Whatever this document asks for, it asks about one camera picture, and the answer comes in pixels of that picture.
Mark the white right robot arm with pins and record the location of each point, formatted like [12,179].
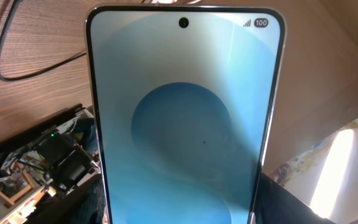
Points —
[50,173]

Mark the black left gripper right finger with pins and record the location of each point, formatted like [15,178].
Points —
[275,205]

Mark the blue screen smartphone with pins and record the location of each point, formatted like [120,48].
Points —
[183,100]

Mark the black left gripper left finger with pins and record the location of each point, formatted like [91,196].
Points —
[84,205]

